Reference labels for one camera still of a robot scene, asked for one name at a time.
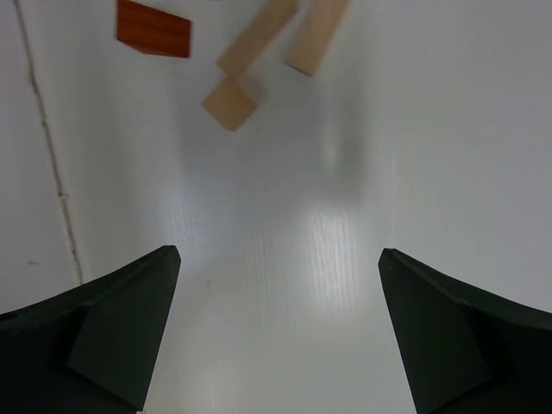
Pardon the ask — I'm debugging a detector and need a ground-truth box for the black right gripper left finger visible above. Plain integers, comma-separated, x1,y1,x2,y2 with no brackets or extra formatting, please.
1,246,180,413

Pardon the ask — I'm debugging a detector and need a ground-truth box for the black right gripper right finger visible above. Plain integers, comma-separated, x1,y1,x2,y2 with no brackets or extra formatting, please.
379,248,551,413

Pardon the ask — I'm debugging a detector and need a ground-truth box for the light long wood block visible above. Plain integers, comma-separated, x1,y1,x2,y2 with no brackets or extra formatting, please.
285,0,350,77
216,0,298,78

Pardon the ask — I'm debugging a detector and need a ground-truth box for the light wood cube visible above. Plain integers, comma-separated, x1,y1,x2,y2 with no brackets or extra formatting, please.
202,77,258,132

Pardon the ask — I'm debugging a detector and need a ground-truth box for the dark brown wood cube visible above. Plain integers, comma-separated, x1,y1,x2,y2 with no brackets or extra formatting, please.
116,0,192,59

